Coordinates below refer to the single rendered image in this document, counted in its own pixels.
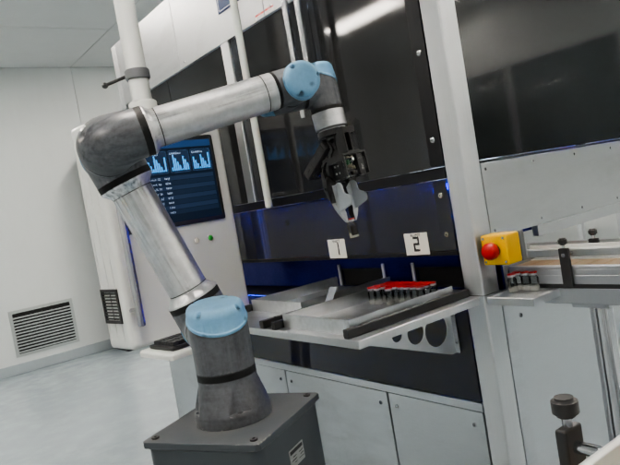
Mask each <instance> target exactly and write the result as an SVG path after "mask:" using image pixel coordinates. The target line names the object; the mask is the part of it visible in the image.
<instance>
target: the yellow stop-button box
mask: <svg viewBox="0 0 620 465"><path fill-rule="evenodd" d="M481 241H482V246H484V245H485V244H489V243H494V244H496V245H497V247H498V249H499V256H498V258H496V259H493V260H486V259H485V258H484V264H485V265H510V264H513V263H516V262H519V261H521V260H525V259H527V253H526V247H525V241H524V235H523V230H513V231H500V232H493V233H489V234H486V235H483V236H481Z"/></svg>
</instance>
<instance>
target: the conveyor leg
mask: <svg viewBox="0 0 620 465"><path fill-rule="evenodd" d="M572 306H573V307H584V308H589V309H590V318H591V324H592V330H593V337H594V343H595V349H596V355H597V362H598V368H599V374H600V380H601V387H602V398H603V405H604V411H605V418H606V423H607V430H608V436H609V442H610V441H612V440H613V439H615V438H616V437H617V436H619V435H620V353H619V347H618V340H617V334H616V327H615V321H614V310H613V307H614V306H615V305H601V304H572Z"/></svg>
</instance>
